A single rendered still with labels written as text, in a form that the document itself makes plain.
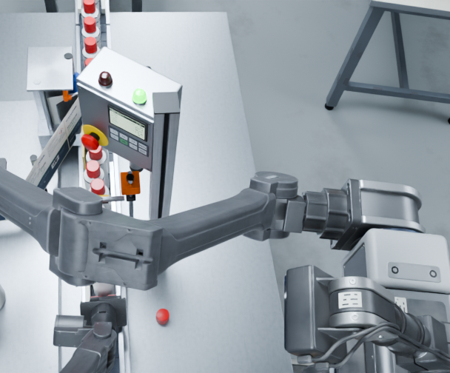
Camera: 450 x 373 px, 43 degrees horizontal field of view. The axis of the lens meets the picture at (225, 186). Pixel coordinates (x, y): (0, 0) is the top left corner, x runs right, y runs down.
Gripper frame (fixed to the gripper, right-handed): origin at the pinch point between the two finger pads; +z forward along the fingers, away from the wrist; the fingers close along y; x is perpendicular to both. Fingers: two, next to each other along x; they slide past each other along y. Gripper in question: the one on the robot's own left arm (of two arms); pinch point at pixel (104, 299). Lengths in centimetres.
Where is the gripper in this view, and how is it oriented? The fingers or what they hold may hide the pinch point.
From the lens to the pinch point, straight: 142.1
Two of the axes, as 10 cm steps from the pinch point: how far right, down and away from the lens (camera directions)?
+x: 0.2, 9.8, 1.9
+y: -9.8, 0.6, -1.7
